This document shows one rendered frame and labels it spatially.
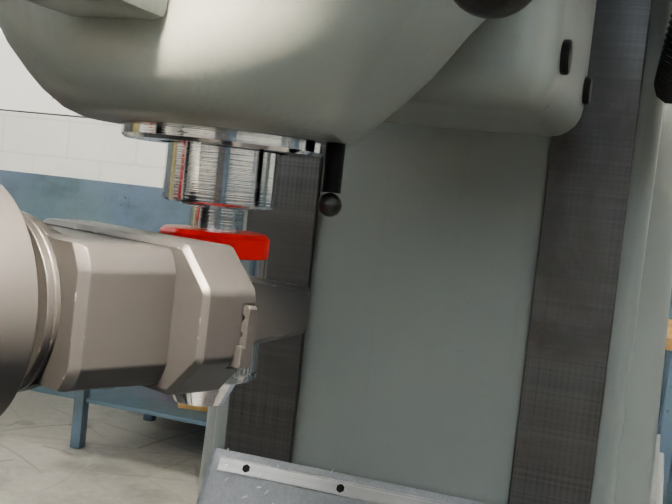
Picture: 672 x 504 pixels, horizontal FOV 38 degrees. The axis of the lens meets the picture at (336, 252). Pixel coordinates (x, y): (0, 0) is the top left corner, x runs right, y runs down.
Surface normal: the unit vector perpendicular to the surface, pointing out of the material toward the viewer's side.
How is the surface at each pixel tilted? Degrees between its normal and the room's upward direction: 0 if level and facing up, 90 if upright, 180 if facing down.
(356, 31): 115
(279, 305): 90
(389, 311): 90
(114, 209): 90
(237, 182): 90
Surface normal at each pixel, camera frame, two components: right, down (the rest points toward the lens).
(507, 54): -0.33, 0.03
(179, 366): -0.65, -0.04
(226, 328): 0.75, 0.12
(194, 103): -0.11, 0.88
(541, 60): 0.43, 0.11
